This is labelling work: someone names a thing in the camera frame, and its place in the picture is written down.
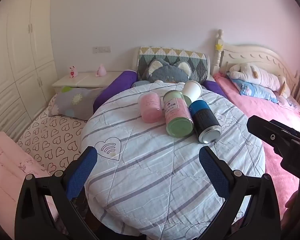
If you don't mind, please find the pink folded blanket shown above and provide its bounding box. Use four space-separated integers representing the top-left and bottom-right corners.
0 131 56 230

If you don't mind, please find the striped quilt covered round table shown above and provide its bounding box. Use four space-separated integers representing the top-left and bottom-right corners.
80 81 266 240

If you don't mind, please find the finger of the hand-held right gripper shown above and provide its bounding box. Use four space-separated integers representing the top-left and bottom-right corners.
246 115 295 156
269 119 300 143

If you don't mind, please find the cream carved bed headboard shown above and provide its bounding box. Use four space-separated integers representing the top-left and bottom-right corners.
212 29 300 98

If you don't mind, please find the white paper cup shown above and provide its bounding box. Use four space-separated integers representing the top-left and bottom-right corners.
182 80 203 106

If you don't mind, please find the heart print bed sheet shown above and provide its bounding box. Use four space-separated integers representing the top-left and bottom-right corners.
17 97 91 178

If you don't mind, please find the diamond patterned headboard cover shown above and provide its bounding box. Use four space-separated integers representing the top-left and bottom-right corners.
137 46 208 81

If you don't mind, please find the purple bed bumper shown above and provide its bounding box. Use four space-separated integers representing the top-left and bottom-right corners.
93 70 138 114
202 80 228 98

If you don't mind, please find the blue and black can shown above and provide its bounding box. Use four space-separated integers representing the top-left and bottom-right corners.
188 100 222 144

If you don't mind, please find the person's right hand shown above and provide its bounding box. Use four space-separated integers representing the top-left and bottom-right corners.
285 189 300 209

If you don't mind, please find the grey flower print pillow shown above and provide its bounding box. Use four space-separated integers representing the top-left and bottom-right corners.
48 87 103 121

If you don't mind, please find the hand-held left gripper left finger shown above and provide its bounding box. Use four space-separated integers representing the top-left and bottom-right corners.
15 146 98 240

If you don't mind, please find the white plush dog toy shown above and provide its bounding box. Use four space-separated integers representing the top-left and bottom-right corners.
226 63 291 99

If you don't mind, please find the grey bear plush pillow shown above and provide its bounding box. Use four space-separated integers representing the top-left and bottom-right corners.
142 58 193 84

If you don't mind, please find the pink toy figure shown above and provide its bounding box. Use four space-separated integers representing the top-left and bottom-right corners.
95 64 107 77

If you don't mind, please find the cream wardrobe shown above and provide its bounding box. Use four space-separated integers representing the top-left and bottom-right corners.
0 0 58 142

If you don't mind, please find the green and pink can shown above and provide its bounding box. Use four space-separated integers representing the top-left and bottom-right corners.
163 89 194 138

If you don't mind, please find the translucent pink cup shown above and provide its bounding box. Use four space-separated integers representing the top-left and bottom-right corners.
137 92 166 124

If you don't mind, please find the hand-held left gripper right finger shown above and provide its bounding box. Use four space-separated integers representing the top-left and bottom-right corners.
197 145 282 240

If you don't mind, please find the light blue pillow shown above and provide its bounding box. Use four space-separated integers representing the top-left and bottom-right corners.
230 78 281 105

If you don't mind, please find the cream nightstand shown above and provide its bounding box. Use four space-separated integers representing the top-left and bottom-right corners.
52 71 123 94

